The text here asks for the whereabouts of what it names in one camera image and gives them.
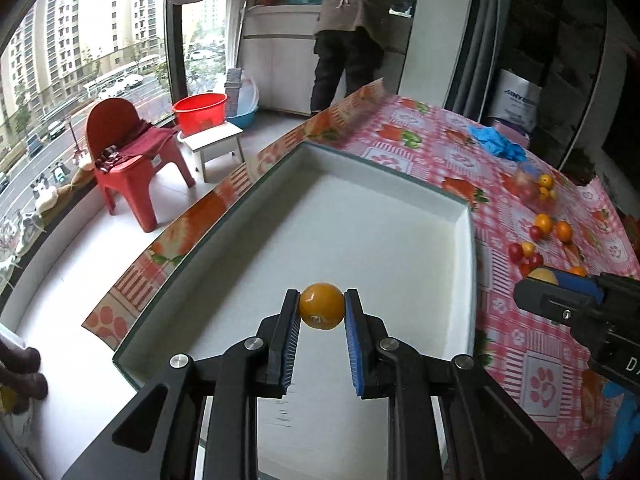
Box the dark red cloth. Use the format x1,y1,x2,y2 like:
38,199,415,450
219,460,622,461
95,120,180,173

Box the grey curtain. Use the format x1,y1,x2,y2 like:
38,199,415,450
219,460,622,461
442,0,508,121

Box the pink printed tablecloth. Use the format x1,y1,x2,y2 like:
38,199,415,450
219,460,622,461
82,78,640,480

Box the white cabinet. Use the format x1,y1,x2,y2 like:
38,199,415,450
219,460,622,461
239,4,416,116

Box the dark brown object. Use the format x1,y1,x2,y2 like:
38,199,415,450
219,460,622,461
0,332,48,413

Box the white rectangular box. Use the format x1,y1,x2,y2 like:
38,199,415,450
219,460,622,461
112,141,478,480

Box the translucent white plastic cover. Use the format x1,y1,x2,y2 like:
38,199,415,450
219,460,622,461
227,67,261,116

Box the blue plastic basin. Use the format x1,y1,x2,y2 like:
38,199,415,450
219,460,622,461
225,107,260,130

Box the dark cabinet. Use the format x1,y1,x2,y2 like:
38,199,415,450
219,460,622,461
500,0,613,171

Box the red plastic chair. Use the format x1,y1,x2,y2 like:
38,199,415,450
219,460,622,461
85,97,197,233

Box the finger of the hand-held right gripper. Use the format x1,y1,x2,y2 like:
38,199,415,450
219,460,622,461
554,269,606,306
514,277,601,328

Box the purple packet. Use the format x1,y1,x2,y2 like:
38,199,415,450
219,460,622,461
487,117,528,141

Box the white printed bag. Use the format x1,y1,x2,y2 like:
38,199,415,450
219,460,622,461
487,69,543,133

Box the red plastic basin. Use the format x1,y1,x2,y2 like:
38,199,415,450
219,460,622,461
172,92,228,137

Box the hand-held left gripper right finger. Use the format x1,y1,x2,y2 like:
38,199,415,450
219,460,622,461
343,288,583,480

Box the person's right hand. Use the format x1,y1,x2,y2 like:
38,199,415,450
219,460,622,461
597,382,640,480

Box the clear plastic bowl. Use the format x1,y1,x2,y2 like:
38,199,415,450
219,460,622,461
515,167,558,213

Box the white wooden stool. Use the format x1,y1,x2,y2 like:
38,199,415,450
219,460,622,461
181,122,247,183

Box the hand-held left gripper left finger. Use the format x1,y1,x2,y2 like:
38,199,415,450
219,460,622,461
62,288,303,480

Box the blue disposable gloves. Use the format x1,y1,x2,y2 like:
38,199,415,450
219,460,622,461
468,126,527,162

